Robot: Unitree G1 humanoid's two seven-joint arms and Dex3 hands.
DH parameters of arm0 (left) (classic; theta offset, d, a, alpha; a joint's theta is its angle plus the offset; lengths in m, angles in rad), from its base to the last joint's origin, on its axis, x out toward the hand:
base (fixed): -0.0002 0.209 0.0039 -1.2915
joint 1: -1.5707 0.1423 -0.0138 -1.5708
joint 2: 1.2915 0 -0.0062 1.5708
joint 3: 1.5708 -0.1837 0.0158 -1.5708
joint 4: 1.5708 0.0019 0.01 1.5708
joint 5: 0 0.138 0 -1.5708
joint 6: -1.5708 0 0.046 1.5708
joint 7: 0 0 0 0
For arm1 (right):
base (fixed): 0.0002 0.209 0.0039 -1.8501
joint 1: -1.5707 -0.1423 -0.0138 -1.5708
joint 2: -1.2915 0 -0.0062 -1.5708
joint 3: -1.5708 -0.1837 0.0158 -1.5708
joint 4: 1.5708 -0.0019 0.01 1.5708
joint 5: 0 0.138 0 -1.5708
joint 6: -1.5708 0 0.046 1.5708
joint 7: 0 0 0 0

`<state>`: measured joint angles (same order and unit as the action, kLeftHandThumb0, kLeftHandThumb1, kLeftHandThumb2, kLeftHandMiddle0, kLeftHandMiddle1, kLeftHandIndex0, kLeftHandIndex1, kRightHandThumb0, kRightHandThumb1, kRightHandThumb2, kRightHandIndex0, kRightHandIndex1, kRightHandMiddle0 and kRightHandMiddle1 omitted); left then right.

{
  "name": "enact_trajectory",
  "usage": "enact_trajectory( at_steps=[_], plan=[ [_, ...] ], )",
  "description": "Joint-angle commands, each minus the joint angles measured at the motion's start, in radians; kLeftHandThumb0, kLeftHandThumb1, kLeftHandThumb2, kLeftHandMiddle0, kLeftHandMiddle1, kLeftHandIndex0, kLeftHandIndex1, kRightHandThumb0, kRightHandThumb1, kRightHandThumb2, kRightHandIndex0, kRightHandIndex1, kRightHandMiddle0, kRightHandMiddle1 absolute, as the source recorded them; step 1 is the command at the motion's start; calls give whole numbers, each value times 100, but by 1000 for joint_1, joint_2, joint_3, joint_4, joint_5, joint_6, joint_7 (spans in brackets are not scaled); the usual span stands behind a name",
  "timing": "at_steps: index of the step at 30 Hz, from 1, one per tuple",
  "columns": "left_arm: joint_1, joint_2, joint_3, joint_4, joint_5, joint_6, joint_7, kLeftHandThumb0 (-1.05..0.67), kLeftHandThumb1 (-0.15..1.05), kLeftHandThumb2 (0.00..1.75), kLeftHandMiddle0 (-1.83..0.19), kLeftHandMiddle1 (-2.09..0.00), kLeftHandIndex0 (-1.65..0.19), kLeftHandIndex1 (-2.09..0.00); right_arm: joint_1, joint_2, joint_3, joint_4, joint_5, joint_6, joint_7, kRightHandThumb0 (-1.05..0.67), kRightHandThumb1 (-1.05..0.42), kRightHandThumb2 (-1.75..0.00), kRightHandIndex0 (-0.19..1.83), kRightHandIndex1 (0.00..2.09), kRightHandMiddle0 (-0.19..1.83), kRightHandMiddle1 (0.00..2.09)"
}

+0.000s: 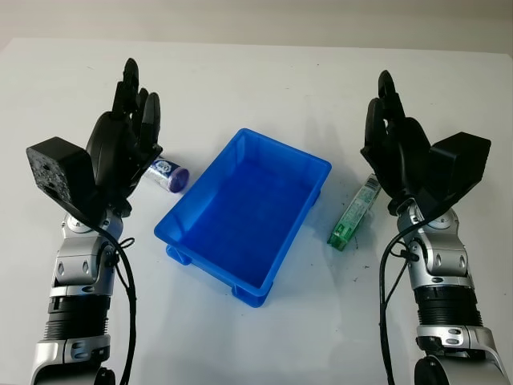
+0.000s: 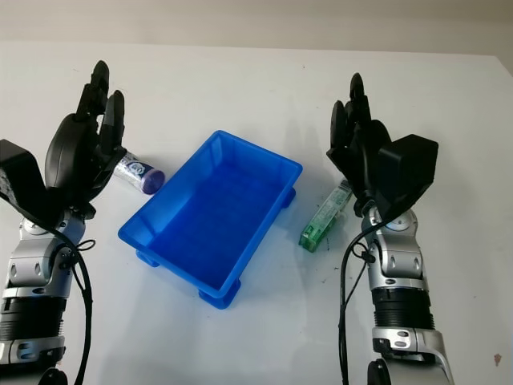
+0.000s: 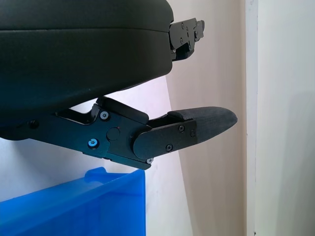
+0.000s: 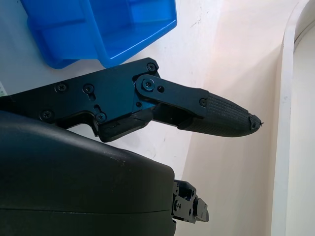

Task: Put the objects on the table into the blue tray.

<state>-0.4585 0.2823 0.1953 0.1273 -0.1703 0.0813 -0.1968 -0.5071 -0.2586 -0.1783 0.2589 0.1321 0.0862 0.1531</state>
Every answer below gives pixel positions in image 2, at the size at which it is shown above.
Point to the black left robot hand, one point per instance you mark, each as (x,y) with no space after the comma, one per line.
(72,148)

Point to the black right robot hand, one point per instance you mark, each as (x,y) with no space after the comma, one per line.
(360,148)

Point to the white bottle with purple cap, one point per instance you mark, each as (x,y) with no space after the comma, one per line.
(138,172)

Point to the green gum pack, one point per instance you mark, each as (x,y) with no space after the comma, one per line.
(322,218)

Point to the blue plastic tray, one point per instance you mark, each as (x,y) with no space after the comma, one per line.
(212,212)

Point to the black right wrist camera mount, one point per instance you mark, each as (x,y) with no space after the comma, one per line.
(409,168)

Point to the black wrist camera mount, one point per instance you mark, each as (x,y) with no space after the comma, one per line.
(409,168)
(20,176)

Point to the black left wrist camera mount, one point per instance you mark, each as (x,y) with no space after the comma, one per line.
(20,176)

